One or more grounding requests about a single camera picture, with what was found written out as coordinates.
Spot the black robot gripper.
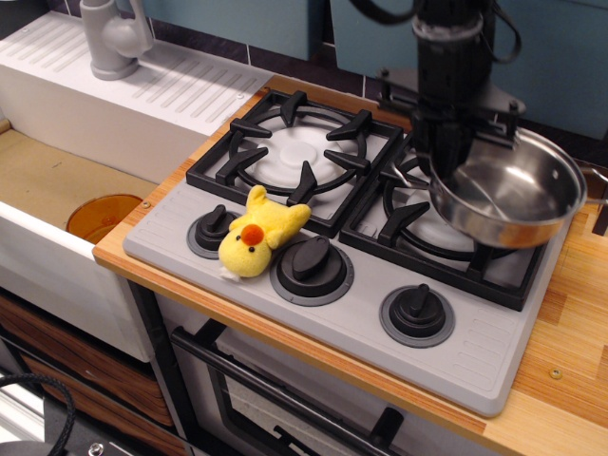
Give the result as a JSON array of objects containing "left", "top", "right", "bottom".
[{"left": 378, "top": 28, "right": 525, "bottom": 179}]

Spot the stainless steel pot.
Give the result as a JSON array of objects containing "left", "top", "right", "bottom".
[{"left": 390, "top": 128, "right": 607, "bottom": 249}]

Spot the yellow stuffed duck toy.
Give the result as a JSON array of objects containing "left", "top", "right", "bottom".
[{"left": 218, "top": 185, "right": 312, "bottom": 281}]

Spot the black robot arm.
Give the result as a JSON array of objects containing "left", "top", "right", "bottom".
[{"left": 353, "top": 1, "right": 526, "bottom": 179}]

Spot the right black stove knob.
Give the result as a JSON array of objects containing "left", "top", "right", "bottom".
[{"left": 379, "top": 284, "right": 456, "bottom": 349}]

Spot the grey toy stove top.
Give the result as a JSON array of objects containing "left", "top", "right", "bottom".
[{"left": 123, "top": 176, "right": 550, "bottom": 416}]

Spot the black right burner grate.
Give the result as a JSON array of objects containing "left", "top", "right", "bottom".
[{"left": 339, "top": 139, "right": 567, "bottom": 311}]

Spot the black burner grate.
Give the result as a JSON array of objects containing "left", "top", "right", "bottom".
[
  {"left": 186, "top": 90, "right": 405, "bottom": 238},
  {"left": 339, "top": 139, "right": 567, "bottom": 311}
]

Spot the black left burner grate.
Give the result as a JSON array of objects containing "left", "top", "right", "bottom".
[{"left": 186, "top": 90, "right": 405, "bottom": 238}]

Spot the large middle black knob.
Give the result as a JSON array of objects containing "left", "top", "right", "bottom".
[{"left": 270, "top": 236, "right": 354, "bottom": 307}]

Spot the small left black knob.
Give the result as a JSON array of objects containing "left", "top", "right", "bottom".
[{"left": 186, "top": 204, "right": 240, "bottom": 260}]

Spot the grey toy faucet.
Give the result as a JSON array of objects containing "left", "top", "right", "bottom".
[{"left": 80, "top": 0, "right": 154, "bottom": 81}]

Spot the white toy sink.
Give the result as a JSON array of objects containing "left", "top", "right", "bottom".
[{"left": 1, "top": 12, "right": 270, "bottom": 362}]

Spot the wooden drawer front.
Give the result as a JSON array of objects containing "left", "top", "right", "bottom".
[{"left": 1, "top": 290, "right": 186, "bottom": 455}]

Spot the black oven door handle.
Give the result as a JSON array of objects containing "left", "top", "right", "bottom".
[{"left": 170, "top": 320, "right": 403, "bottom": 455}]

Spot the black braided cable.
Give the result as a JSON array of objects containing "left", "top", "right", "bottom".
[{"left": 0, "top": 372, "right": 77, "bottom": 456}]

